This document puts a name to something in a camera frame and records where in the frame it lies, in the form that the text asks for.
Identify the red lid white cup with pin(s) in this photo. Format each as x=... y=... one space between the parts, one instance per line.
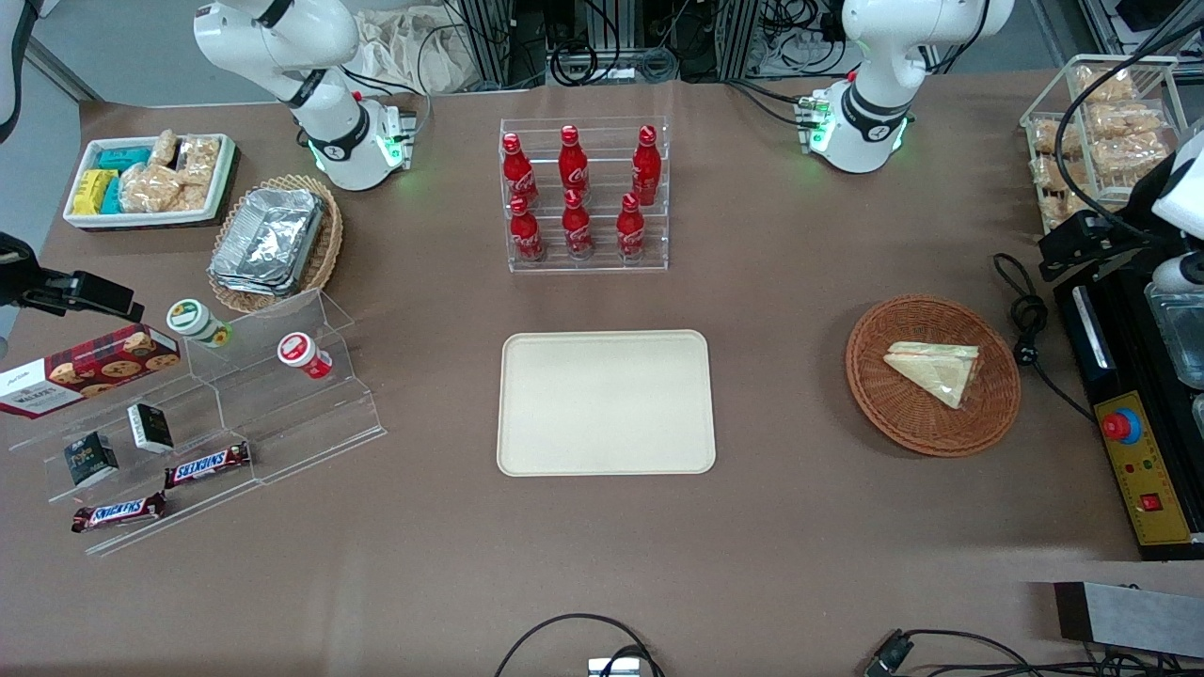
x=299 y=353

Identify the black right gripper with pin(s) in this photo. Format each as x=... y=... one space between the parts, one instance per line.
x=13 y=259

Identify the triangular sandwich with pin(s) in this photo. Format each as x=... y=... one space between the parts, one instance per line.
x=931 y=369

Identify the green lid white cup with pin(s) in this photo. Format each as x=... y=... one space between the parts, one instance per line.
x=193 y=320

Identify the round brown wicker basket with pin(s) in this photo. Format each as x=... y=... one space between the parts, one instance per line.
x=894 y=404

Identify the grey rectangular block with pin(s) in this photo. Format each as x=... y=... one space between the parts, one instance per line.
x=1129 y=616

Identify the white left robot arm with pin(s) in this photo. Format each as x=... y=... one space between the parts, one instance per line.
x=875 y=113

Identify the stacked aluminium foil trays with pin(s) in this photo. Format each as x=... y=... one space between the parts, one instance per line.
x=268 y=240

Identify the steel pan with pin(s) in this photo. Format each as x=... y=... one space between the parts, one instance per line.
x=1180 y=338

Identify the beige cloth bag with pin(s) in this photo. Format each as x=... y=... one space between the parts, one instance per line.
x=414 y=52

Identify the beige rectangular tray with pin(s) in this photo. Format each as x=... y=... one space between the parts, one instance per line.
x=602 y=404

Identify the black appliance yellow control panel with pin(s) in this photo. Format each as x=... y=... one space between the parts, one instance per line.
x=1152 y=489

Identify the clear acrylic stepped stand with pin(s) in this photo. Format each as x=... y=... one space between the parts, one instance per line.
x=310 y=423

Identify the red cola bottle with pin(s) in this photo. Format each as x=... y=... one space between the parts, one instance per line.
x=630 y=230
x=646 y=169
x=577 y=228
x=573 y=165
x=526 y=233
x=517 y=174

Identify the clear bag puffed rice snack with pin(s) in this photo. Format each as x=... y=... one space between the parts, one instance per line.
x=199 y=158
x=165 y=149
x=149 y=188
x=193 y=197

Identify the small silver device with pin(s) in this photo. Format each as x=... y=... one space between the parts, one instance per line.
x=613 y=668

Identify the small black white box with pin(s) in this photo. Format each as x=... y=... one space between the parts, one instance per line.
x=150 y=428
x=91 y=459

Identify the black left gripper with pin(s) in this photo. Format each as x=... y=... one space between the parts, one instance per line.
x=1132 y=237

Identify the clear bag fried snack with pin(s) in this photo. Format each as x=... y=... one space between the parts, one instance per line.
x=1129 y=120
x=1133 y=155
x=1046 y=136
x=1110 y=86
x=1063 y=207
x=1044 y=174

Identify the yellow snack pack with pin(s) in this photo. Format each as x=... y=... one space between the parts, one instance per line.
x=91 y=191

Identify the teal snack pack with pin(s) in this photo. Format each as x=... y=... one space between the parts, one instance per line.
x=113 y=196
x=122 y=158

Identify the brown snickers bar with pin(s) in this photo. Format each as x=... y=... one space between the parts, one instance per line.
x=207 y=464
x=118 y=512

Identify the oval light wicker basket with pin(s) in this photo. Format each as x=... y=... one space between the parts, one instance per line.
x=329 y=244

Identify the white rectangular snack bin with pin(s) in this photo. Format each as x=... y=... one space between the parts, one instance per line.
x=224 y=179

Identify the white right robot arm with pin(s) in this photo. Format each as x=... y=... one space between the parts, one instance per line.
x=329 y=132

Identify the clear acrylic bottle rack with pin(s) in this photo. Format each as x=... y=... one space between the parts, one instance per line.
x=602 y=265

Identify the red tartan cookie box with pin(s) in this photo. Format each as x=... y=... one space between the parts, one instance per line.
x=85 y=371

